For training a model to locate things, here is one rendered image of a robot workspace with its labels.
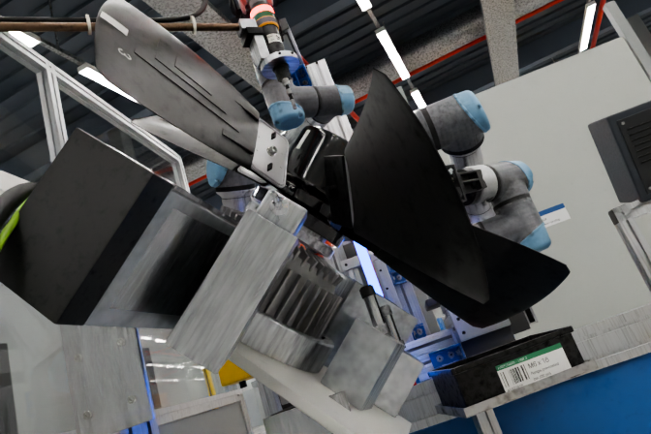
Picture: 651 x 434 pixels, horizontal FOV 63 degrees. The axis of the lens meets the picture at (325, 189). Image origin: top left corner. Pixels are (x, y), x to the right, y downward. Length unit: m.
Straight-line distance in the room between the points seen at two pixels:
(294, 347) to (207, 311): 0.22
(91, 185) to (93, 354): 0.39
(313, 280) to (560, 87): 2.40
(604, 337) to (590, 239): 1.57
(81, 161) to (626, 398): 1.06
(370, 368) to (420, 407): 0.50
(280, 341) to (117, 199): 0.33
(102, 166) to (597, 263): 2.49
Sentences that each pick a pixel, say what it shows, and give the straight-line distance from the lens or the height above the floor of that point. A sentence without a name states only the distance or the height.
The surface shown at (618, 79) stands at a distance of 3.03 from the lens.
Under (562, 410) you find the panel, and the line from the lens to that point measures 1.20.
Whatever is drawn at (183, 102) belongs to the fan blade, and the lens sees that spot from 0.63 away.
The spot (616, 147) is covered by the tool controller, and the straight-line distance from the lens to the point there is 1.25.
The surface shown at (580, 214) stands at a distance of 2.75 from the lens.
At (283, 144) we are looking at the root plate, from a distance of 0.74.
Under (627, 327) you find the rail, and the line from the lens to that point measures 1.21.
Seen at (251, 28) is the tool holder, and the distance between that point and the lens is 0.98.
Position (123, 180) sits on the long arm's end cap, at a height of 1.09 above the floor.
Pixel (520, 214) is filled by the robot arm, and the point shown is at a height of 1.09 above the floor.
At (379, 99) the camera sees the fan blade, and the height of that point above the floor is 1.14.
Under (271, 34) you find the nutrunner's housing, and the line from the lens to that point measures 0.99.
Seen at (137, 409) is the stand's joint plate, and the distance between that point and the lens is 0.73.
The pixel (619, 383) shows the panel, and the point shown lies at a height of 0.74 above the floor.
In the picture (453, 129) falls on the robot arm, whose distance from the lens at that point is 1.34.
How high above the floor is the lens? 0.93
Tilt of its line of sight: 19 degrees up
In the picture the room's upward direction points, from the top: 19 degrees counter-clockwise
